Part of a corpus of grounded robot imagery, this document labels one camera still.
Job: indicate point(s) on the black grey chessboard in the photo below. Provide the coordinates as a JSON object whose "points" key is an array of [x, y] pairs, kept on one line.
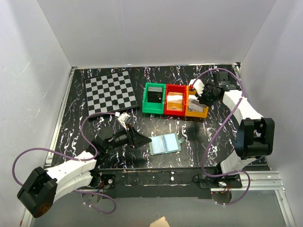
{"points": [[110, 93]]}

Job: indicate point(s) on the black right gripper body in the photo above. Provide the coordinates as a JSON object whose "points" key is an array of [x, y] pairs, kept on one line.
{"points": [[208, 97]]}

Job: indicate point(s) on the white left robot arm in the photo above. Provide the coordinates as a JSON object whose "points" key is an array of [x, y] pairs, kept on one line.
{"points": [[45, 186]]}

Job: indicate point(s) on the orange plastic bin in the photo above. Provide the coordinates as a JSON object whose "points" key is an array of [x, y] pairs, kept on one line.
{"points": [[191, 95]]}

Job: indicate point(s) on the orange white cards stack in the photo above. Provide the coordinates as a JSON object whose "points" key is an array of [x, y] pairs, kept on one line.
{"points": [[175, 101]]}

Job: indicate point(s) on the red plastic bin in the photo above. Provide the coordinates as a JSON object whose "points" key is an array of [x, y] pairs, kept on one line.
{"points": [[175, 88]]}

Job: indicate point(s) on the cardboard piece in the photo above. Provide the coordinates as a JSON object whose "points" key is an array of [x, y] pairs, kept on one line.
{"points": [[161, 222]]}

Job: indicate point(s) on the black mounting base rail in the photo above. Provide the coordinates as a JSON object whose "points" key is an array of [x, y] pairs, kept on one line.
{"points": [[158, 182]]}

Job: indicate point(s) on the black cards stack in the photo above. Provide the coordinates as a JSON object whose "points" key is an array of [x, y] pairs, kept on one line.
{"points": [[155, 89]]}

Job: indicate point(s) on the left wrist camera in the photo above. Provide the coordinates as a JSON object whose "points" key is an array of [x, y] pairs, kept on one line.
{"points": [[122, 118]]}

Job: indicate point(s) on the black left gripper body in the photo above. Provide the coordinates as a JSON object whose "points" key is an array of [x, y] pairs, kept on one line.
{"points": [[120, 139]]}

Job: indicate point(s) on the black VIP credit card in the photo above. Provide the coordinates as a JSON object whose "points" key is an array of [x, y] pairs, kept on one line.
{"points": [[154, 97]]}

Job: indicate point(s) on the mint green card holder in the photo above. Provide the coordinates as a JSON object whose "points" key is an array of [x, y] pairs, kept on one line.
{"points": [[164, 144]]}

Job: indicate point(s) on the green plastic bin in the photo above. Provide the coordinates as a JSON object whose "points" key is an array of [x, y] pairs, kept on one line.
{"points": [[153, 108]]}

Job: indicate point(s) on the white gold VIP card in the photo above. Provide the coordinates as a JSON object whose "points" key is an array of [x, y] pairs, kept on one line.
{"points": [[195, 106]]}

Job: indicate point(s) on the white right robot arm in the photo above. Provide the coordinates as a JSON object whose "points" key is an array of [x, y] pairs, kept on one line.
{"points": [[255, 135]]}

